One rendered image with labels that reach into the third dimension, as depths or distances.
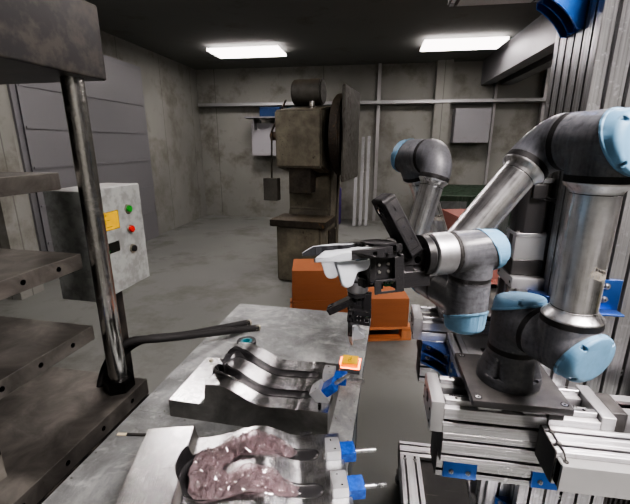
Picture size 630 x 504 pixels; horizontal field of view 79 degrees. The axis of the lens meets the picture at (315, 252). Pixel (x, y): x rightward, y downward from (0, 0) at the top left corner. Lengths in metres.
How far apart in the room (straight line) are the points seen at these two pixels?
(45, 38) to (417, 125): 7.87
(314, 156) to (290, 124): 0.44
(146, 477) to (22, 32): 1.05
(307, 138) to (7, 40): 3.50
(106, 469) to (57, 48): 1.09
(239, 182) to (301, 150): 4.92
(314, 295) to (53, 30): 2.46
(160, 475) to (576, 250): 0.99
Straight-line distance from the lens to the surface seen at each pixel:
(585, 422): 1.21
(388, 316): 3.36
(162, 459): 1.09
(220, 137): 9.32
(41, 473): 1.38
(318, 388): 1.19
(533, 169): 0.93
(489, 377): 1.10
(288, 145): 4.48
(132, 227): 1.69
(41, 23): 1.27
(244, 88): 9.18
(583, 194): 0.89
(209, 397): 1.28
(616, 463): 1.17
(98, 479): 1.26
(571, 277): 0.91
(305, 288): 3.16
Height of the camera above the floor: 1.62
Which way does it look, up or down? 16 degrees down
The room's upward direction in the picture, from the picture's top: straight up
